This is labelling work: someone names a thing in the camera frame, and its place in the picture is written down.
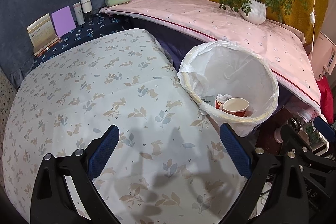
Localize red white paper cup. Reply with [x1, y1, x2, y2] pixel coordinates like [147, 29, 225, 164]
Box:
[215, 98, 250, 117]

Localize white cotton glove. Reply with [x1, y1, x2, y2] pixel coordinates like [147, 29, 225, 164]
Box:
[217, 94, 232, 103]

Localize white-lined trash bin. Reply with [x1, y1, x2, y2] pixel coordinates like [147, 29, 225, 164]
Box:
[178, 41, 279, 137]

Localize red cloth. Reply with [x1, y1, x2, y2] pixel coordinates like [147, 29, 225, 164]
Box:
[317, 76, 334, 124]

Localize rabbit print tablecloth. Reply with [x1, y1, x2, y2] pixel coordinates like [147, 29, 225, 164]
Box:
[2, 28, 253, 224]

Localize pink sheet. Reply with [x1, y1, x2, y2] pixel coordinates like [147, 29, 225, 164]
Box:
[101, 0, 321, 113]

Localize desk calendar on stand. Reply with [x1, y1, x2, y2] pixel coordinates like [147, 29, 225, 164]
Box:
[27, 14, 60, 57]

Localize purple card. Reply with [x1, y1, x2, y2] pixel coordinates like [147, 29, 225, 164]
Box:
[51, 6, 76, 38]

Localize navy floral cloth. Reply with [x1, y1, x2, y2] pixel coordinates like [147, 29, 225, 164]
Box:
[33, 14, 132, 69]

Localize white tube bottle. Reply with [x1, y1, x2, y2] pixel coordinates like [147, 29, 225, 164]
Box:
[73, 2, 85, 26]

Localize white jar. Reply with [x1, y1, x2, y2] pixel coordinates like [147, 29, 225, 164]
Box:
[80, 0, 92, 14]

